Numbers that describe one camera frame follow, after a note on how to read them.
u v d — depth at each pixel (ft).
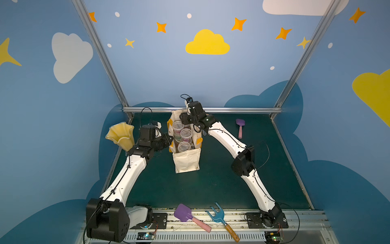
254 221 2.43
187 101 2.72
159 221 2.41
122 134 2.95
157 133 2.31
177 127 2.84
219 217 2.46
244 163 2.06
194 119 2.40
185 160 2.63
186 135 2.72
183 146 2.61
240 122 3.77
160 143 2.29
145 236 2.32
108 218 1.27
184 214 2.51
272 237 2.34
